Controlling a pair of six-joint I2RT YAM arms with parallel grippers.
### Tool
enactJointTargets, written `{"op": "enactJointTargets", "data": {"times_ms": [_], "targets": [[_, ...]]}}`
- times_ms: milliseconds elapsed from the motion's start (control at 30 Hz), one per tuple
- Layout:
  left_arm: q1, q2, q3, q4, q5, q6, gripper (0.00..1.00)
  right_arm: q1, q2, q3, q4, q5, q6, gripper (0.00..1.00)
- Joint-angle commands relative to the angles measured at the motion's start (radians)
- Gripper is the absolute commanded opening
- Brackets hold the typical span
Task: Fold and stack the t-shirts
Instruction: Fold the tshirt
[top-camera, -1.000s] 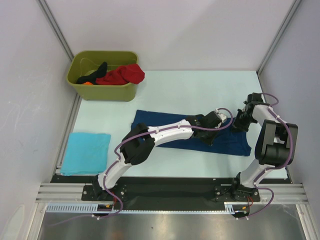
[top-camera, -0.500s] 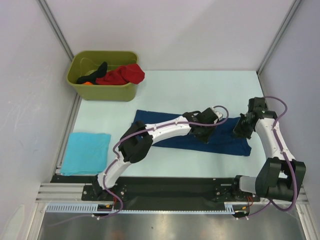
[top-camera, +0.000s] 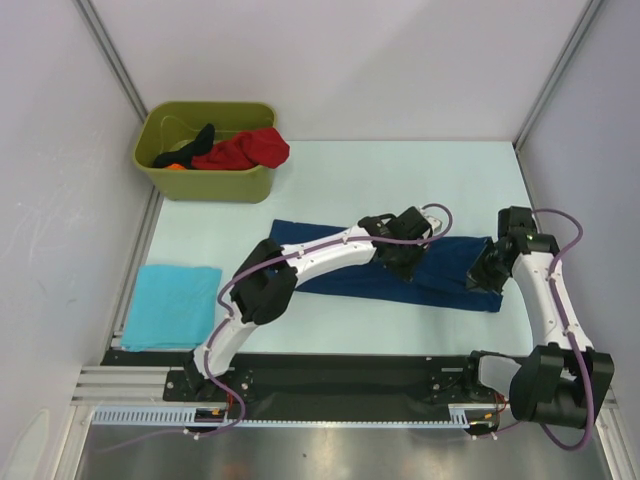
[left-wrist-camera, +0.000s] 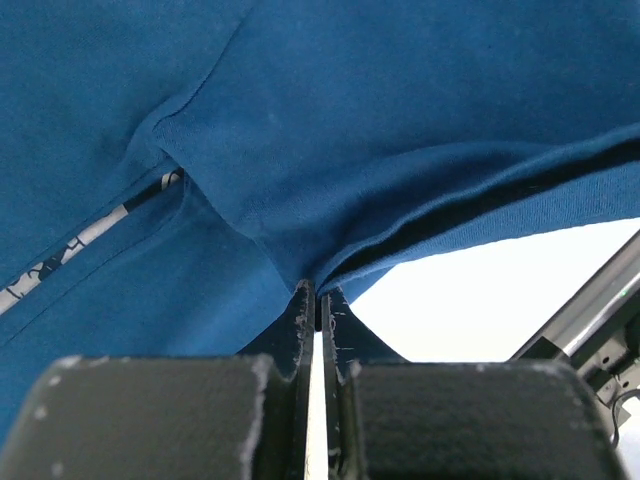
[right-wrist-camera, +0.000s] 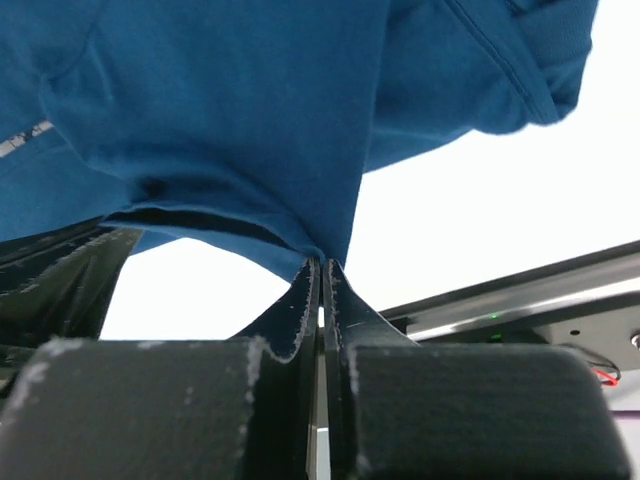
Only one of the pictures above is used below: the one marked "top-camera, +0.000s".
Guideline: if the navy blue t shirt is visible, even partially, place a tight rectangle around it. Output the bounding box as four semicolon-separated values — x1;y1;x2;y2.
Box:
296;236;502;313

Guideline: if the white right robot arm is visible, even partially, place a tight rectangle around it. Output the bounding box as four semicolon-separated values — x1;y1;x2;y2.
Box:
461;206;615;430

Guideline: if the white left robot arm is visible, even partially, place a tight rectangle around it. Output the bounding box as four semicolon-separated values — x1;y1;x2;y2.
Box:
184;205;452;400

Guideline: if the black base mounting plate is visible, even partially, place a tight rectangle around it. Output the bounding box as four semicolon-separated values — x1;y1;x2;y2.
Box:
101;350;509;423

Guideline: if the red t shirt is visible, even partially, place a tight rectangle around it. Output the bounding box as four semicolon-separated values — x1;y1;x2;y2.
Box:
192;127;290;171

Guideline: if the black garment in bin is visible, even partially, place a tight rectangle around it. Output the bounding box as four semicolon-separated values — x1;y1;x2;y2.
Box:
152;124;216;170

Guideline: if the folded turquoise t shirt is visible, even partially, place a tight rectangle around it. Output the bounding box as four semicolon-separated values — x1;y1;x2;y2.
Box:
120;264;222;352

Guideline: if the olive green plastic bin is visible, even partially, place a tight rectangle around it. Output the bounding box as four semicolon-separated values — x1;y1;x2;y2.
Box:
133;101;277;203

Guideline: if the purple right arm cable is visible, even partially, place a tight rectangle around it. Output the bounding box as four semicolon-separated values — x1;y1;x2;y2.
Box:
462;207;599;451

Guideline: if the white slotted cable duct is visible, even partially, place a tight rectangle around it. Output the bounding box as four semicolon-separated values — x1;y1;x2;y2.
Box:
92;404;497;430

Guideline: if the right aluminium corner post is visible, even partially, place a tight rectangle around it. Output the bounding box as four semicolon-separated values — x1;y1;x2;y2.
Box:
512;0;607;155

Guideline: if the aluminium corner post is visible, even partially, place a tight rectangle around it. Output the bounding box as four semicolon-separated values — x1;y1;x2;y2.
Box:
512;0;607;155
72;0;148;122

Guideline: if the aluminium frame rail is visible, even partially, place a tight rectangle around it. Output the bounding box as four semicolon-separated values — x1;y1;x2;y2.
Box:
69;365;619;411

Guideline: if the left aluminium corner post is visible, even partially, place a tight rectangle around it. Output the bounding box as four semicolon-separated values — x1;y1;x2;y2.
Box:
72;0;148;122

